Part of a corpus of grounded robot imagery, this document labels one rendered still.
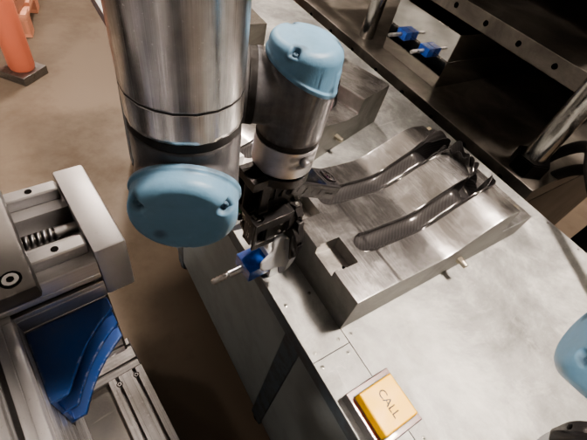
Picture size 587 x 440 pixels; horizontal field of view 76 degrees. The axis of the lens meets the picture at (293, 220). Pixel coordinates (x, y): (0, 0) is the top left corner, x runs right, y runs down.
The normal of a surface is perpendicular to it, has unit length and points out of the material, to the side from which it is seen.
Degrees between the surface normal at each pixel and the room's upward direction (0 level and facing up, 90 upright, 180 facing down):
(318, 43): 0
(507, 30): 90
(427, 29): 90
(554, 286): 0
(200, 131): 90
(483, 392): 0
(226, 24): 89
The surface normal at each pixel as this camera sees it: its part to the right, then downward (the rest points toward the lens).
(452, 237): -0.18, -0.45
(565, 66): -0.83, 0.29
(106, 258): 0.60, 0.68
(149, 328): 0.20, -0.63
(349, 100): -0.60, 0.37
